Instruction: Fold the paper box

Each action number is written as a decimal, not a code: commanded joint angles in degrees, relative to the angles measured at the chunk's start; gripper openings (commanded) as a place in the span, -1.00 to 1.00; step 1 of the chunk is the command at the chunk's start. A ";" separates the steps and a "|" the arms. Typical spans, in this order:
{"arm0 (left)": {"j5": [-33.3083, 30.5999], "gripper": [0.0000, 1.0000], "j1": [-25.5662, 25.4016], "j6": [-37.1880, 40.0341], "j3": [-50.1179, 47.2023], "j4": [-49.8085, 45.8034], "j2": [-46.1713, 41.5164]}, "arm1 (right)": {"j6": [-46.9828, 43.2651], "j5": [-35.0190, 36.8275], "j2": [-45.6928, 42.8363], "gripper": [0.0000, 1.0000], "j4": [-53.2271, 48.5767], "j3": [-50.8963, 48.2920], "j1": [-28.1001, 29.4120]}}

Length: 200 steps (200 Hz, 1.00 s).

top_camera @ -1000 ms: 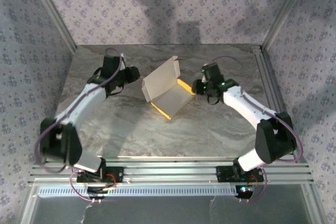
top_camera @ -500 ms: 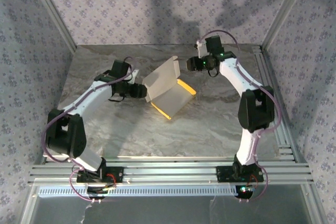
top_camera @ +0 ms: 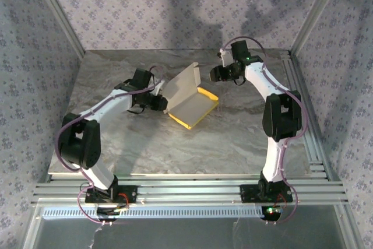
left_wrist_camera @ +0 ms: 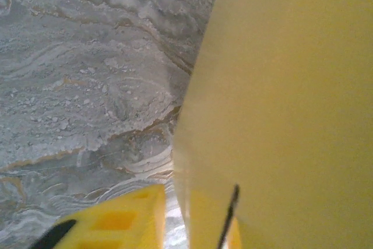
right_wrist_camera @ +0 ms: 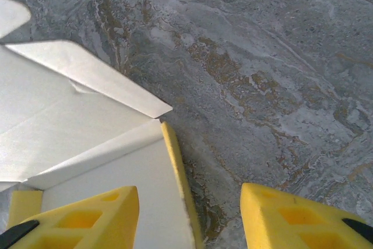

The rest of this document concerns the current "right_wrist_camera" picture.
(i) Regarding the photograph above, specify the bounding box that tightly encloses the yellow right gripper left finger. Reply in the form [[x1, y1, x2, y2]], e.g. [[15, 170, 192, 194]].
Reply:
[[0, 185, 140, 249]]

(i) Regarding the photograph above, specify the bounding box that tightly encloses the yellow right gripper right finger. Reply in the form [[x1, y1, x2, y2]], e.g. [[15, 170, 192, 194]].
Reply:
[[240, 183, 373, 249]]

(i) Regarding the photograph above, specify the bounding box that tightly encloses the yellow and white paper box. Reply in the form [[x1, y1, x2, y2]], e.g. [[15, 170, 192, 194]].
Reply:
[[0, 0, 205, 249]]

